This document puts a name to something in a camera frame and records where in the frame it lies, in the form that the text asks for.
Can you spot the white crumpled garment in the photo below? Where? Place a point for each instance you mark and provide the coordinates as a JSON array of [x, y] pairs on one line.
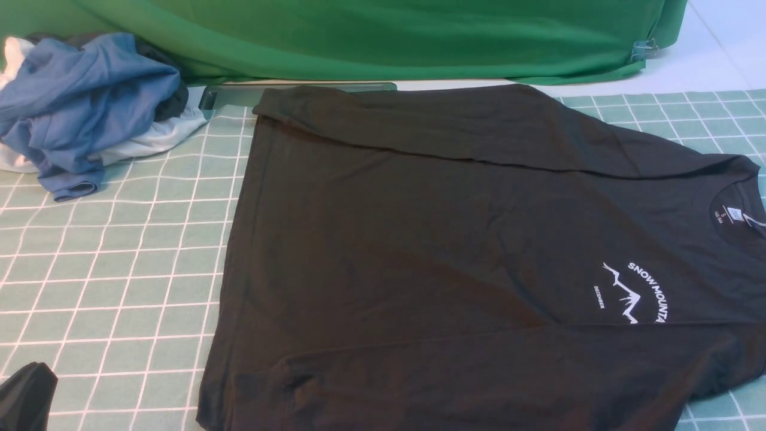
[[160, 137]]

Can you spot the blue crumpled garment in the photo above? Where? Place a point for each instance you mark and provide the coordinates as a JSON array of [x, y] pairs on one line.
[[59, 140]]

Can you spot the green backdrop cloth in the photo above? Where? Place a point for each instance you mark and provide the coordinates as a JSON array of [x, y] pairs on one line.
[[531, 42]]

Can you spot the green checkered tablecloth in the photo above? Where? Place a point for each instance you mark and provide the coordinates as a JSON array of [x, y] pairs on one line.
[[118, 292]]

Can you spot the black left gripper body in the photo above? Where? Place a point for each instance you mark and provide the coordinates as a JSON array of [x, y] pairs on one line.
[[26, 397]]

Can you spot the metal binder clip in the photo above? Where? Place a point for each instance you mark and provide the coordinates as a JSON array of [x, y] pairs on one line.
[[642, 50]]

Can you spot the dark gray long-sleeve shirt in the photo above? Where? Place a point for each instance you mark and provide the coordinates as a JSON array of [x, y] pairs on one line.
[[479, 259]]

